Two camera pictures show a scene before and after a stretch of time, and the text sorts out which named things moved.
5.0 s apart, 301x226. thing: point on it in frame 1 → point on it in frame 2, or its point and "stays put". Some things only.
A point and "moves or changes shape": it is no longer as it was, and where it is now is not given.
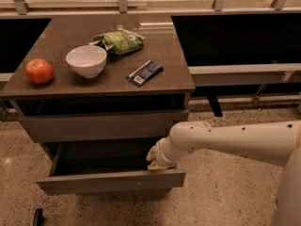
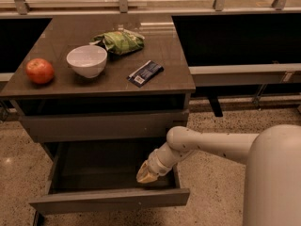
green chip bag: x=119 y=41 stays put
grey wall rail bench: x=215 y=76 stays put
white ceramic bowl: x=87 y=60 stays put
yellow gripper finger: x=155 y=165 → x=148 y=179
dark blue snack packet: x=142 y=74 stays put
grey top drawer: x=103 y=127 stays put
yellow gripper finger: x=152 y=153 → x=143 y=171
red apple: x=39 y=71 stays put
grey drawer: x=92 y=167 moves or changes shape
